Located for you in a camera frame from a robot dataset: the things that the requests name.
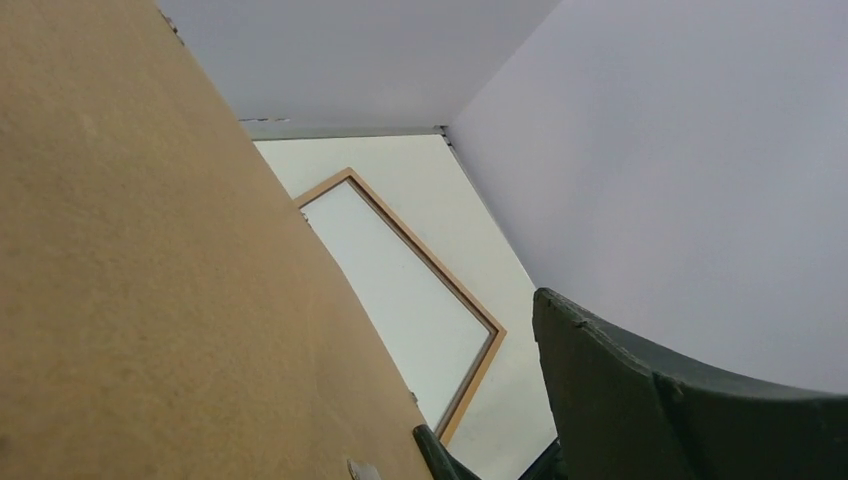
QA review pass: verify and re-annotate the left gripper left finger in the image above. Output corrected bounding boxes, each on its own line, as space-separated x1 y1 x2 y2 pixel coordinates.
412 424 480 480

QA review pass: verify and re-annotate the brown cardboard backing board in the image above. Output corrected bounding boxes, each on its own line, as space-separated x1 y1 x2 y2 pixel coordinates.
1 1 430 479

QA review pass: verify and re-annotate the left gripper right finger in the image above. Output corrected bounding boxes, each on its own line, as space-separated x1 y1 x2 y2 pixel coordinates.
532 288 847 479

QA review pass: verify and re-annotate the blue wooden picture frame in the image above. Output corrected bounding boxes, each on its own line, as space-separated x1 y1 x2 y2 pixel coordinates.
295 168 506 443

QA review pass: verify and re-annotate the beach landscape photo print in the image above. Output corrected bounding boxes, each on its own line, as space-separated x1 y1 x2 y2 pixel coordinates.
302 180 490 430

